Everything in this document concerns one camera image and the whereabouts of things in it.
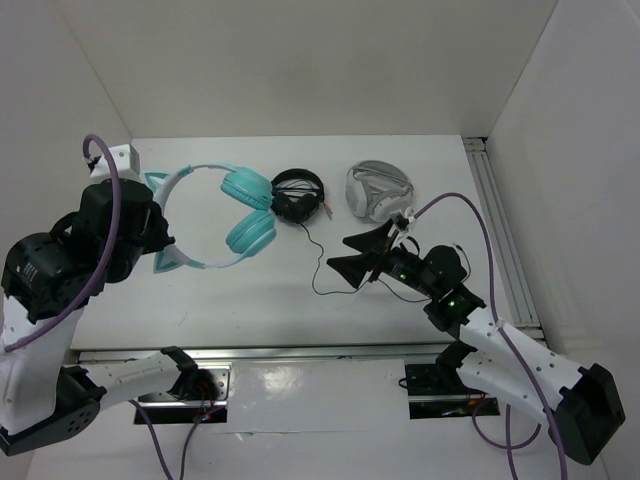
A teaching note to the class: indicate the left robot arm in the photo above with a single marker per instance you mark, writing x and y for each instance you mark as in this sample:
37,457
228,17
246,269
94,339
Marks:
48,278

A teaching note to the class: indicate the teal cat ear headphones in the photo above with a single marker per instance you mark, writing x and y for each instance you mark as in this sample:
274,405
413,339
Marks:
220,216

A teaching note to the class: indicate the aluminium rail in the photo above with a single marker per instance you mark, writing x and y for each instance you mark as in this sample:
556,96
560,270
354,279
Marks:
518,295
303,353

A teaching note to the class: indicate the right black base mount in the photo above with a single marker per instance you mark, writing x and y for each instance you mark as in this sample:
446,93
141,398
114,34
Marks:
432,396

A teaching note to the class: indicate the white grey headphones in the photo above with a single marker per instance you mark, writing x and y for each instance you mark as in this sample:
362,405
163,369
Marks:
375,190

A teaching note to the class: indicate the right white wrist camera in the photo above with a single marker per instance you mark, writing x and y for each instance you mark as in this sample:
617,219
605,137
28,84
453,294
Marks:
402,225

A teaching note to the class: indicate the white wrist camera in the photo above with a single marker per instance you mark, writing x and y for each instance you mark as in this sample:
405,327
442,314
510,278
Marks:
402,225
127,163

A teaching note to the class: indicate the front aluminium rail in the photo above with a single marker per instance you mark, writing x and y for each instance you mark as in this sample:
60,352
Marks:
303,353

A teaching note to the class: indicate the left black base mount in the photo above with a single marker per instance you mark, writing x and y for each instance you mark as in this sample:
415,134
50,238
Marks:
206,401

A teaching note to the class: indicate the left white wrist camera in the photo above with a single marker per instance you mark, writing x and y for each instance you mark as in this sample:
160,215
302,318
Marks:
127,163

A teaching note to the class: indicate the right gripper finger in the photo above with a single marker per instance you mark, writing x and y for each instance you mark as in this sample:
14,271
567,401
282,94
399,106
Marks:
359,268
378,241

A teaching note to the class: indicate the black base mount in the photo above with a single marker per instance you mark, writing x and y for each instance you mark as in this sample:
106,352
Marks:
206,401
432,396

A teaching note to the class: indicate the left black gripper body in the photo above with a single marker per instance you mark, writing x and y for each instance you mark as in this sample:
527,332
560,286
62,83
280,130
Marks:
155,238

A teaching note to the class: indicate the right side aluminium rail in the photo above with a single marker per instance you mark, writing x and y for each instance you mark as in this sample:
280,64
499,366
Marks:
518,295

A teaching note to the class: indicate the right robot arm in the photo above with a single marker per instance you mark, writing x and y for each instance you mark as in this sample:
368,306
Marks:
580,406

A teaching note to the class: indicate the black headphones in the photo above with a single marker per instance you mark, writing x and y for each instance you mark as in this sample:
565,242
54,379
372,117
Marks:
297,195

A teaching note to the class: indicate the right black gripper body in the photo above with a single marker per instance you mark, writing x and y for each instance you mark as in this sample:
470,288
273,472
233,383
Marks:
403,266

